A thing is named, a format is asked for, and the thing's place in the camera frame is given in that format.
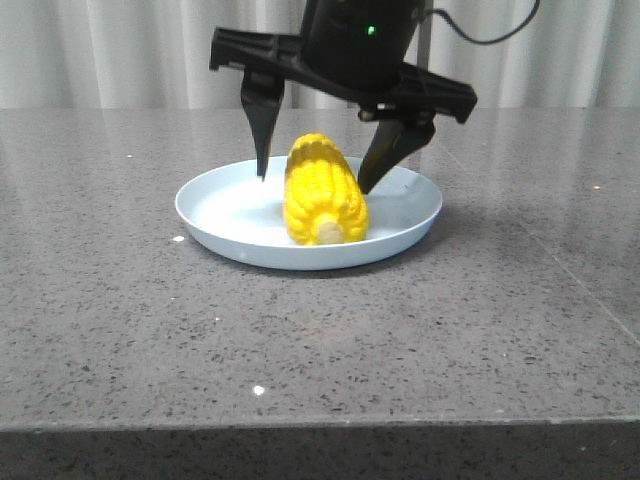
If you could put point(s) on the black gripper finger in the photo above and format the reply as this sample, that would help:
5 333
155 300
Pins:
393 141
261 99

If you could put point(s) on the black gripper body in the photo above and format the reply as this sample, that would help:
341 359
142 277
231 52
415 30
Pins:
353 50

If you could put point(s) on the yellow corn cob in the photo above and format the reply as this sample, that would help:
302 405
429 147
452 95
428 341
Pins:
323 203

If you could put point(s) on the light blue round plate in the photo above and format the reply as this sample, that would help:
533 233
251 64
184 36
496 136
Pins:
234 213

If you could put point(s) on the white pleated curtain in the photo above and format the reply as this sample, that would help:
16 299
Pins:
130 54

